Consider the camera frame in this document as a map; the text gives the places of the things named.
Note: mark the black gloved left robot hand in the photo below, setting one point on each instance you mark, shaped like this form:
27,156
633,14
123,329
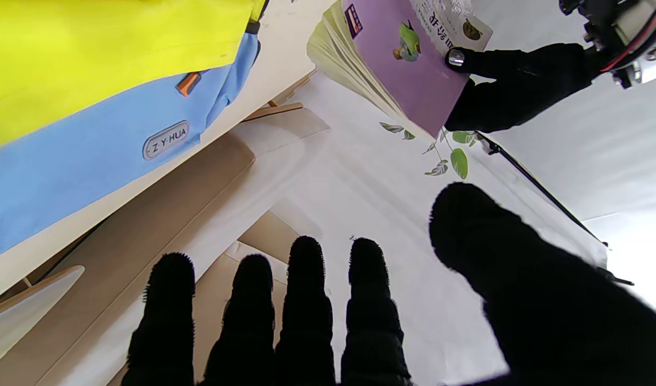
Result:
521,86

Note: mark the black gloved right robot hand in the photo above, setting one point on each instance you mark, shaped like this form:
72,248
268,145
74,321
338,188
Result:
548,311

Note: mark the purple cover book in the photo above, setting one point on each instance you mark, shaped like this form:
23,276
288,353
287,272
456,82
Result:
408,80

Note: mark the blue and yellow school bag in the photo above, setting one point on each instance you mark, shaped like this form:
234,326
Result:
92,64

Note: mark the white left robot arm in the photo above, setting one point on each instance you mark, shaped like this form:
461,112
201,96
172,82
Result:
652,48

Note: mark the black metal bar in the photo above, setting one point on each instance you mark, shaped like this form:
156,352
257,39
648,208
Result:
542,193

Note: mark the beige corner sofa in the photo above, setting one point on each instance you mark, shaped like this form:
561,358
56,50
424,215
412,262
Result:
162,214

